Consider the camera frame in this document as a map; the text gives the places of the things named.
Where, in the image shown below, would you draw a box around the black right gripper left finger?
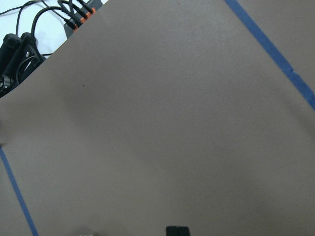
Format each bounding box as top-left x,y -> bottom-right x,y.
166,226 -> 178,236

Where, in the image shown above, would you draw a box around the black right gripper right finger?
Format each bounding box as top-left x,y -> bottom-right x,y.
178,226 -> 190,236

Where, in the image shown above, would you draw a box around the black device on table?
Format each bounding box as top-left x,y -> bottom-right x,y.
0,32 -> 46,97

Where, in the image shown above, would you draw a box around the grey hub orange plugs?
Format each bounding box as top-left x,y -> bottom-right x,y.
63,0 -> 103,38

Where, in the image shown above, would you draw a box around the black braided cable loop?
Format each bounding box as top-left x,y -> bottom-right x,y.
31,0 -> 87,42

